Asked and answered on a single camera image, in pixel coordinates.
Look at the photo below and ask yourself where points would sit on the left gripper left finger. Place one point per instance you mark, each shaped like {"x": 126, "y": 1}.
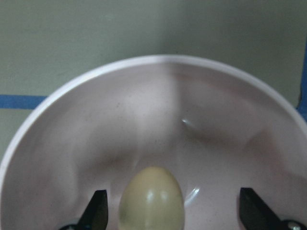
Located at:
{"x": 95, "y": 216}

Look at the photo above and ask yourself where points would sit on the brown egg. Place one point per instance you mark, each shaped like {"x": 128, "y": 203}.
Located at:
{"x": 152, "y": 201}

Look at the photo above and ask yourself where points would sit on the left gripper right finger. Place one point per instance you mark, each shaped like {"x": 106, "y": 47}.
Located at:
{"x": 255, "y": 214}

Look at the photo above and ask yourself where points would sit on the pink bowl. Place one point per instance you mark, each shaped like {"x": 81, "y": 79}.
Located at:
{"x": 214, "y": 127}

